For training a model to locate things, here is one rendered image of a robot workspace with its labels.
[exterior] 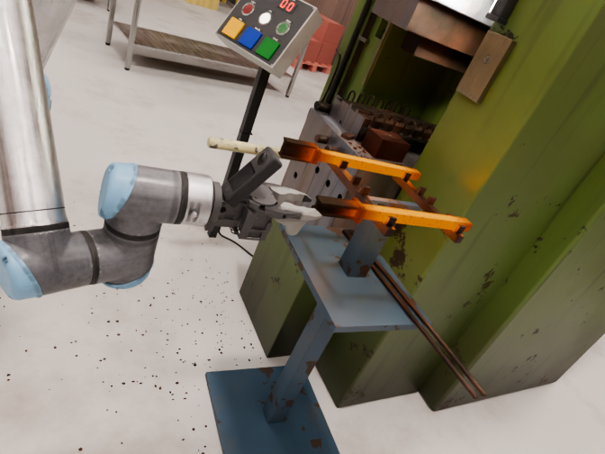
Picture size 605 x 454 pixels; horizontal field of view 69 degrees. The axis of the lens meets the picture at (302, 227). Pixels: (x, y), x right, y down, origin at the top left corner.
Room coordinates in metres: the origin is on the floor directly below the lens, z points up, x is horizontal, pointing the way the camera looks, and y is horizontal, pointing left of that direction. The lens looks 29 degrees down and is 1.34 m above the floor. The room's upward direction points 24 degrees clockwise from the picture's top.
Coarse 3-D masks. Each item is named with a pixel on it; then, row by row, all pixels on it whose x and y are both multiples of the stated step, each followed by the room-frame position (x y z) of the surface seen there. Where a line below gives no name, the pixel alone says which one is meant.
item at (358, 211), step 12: (324, 204) 0.77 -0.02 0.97; (336, 204) 0.78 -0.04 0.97; (348, 204) 0.81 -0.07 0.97; (360, 204) 0.82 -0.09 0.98; (372, 204) 0.86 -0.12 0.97; (336, 216) 0.79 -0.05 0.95; (348, 216) 0.81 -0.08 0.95; (360, 216) 0.81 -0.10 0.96; (372, 216) 0.84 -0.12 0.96; (384, 216) 0.85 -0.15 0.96; (396, 216) 0.87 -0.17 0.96; (408, 216) 0.89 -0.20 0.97; (420, 216) 0.91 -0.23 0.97; (432, 216) 0.94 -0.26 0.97; (444, 216) 0.97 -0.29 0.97; (456, 216) 1.01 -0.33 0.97; (444, 228) 0.96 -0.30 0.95; (468, 228) 1.00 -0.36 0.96
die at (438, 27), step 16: (384, 0) 1.55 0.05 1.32; (400, 0) 1.49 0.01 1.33; (416, 0) 1.44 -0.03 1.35; (384, 16) 1.52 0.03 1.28; (400, 16) 1.47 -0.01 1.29; (416, 16) 1.44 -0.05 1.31; (432, 16) 1.47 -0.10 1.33; (448, 16) 1.50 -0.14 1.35; (464, 16) 1.54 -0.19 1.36; (416, 32) 1.45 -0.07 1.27; (432, 32) 1.49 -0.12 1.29; (448, 32) 1.52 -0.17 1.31; (464, 32) 1.56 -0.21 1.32; (480, 32) 1.59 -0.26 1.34; (464, 48) 1.58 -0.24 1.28
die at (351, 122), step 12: (336, 108) 1.56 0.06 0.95; (348, 108) 1.51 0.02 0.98; (372, 108) 1.56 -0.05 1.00; (336, 120) 1.54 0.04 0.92; (348, 120) 1.49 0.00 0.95; (360, 120) 1.44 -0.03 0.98; (420, 120) 1.77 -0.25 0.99; (396, 132) 1.52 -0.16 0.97; (408, 132) 1.55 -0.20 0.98; (420, 132) 1.58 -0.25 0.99
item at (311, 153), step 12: (288, 144) 0.99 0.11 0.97; (300, 144) 0.99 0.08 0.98; (312, 144) 1.03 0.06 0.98; (288, 156) 0.99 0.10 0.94; (300, 156) 1.01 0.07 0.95; (312, 156) 1.02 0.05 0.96; (324, 156) 1.03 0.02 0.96; (336, 156) 1.05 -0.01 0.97; (348, 156) 1.09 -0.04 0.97; (360, 168) 1.09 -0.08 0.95; (372, 168) 1.11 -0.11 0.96; (384, 168) 1.13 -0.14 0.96; (396, 168) 1.15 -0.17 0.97; (408, 168) 1.20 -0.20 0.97
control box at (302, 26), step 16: (240, 0) 1.91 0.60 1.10; (256, 0) 1.90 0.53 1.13; (272, 0) 1.88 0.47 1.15; (288, 0) 1.86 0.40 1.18; (240, 16) 1.86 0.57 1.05; (256, 16) 1.85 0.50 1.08; (272, 16) 1.83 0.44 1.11; (288, 16) 1.81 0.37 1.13; (304, 16) 1.80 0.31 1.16; (320, 16) 1.84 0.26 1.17; (240, 32) 1.82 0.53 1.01; (272, 32) 1.78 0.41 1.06; (288, 32) 1.77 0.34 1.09; (304, 32) 1.79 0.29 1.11; (240, 48) 1.77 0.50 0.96; (256, 48) 1.76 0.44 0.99; (288, 48) 1.74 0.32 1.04; (272, 64) 1.69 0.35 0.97; (288, 64) 1.76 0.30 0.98
